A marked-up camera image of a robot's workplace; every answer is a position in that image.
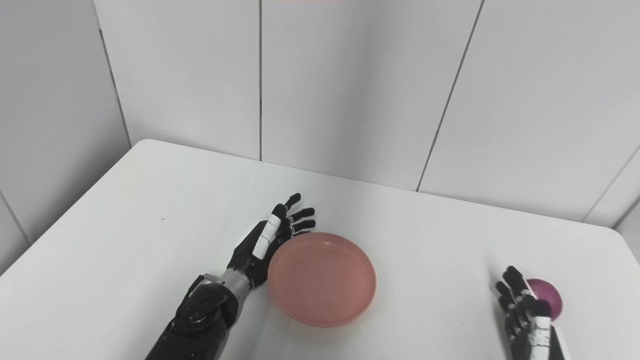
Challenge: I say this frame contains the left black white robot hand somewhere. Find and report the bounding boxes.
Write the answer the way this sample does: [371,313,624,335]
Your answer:
[227,192,317,290]

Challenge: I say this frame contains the purple red onion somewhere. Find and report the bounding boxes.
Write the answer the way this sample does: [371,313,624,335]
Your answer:
[526,278,564,321]

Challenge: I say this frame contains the pink round plate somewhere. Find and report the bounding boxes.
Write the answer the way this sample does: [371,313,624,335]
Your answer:
[267,231,377,328]

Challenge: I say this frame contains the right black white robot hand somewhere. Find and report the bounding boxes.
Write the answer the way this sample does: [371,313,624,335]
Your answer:
[495,265,572,360]

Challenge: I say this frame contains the thin black left wrist cable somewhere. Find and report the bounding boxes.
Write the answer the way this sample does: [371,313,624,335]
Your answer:
[181,272,221,313]

